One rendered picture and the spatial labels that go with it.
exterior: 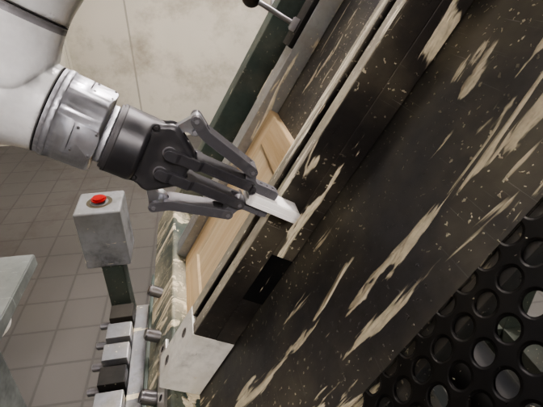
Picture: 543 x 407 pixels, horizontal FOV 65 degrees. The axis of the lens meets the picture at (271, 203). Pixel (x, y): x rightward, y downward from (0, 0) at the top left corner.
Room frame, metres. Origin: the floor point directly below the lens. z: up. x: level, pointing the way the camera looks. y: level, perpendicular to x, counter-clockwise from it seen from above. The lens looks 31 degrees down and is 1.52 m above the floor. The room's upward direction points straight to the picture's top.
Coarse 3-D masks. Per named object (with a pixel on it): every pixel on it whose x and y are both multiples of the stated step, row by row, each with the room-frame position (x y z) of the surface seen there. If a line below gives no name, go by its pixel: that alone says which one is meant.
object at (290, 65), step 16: (320, 0) 0.86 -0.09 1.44; (336, 0) 0.87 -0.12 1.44; (320, 16) 0.86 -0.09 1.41; (304, 32) 0.86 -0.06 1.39; (320, 32) 0.86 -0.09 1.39; (288, 48) 0.87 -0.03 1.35; (304, 48) 0.86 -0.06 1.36; (288, 64) 0.85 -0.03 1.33; (304, 64) 0.86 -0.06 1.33; (272, 80) 0.86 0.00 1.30; (288, 80) 0.85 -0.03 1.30; (272, 96) 0.85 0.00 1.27; (256, 112) 0.84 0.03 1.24; (240, 128) 0.88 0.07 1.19; (256, 128) 0.84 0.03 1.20; (240, 144) 0.83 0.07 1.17; (224, 160) 0.86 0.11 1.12; (192, 224) 0.82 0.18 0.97; (192, 240) 0.81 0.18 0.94
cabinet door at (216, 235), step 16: (272, 112) 0.83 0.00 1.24; (272, 128) 0.77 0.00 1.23; (256, 144) 0.80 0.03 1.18; (272, 144) 0.73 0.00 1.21; (288, 144) 0.67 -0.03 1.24; (256, 160) 0.76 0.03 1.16; (272, 160) 0.69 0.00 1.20; (256, 176) 0.72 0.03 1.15; (208, 224) 0.79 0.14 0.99; (224, 224) 0.72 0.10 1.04; (240, 224) 0.65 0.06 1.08; (208, 240) 0.75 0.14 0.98; (224, 240) 0.68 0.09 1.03; (192, 256) 0.77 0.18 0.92; (208, 256) 0.70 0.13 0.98; (192, 272) 0.71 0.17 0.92; (208, 272) 0.65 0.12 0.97; (192, 288) 0.67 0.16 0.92; (192, 304) 0.62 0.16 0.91
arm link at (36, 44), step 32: (0, 0) 0.38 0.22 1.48; (0, 32) 0.37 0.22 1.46; (32, 32) 0.39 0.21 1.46; (64, 32) 0.42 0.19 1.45; (0, 64) 0.37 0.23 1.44; (32, 64) 0.38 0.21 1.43; (0, 96) 0.36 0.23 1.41; (32, 96) 0.37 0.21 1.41; (0, 128) 0.36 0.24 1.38; (32, 128) 0.37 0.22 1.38
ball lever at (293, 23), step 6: (246, 0) 0.90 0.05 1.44; (252, 0) 0.90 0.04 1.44; (258, 0) 0.90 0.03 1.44; (252, 6) 0.91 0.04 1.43; (264, 6) 0.90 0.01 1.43; (270, 6) 0.90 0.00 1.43; (270, 12) 0.90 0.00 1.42; (276, 12) 0.89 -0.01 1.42; (282, 18) 0.89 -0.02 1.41; (288, 18) 0.88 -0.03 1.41; (294, 18) 0.87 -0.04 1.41; (294, 24) 0.87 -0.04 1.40; (294, 30) 0.87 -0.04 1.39
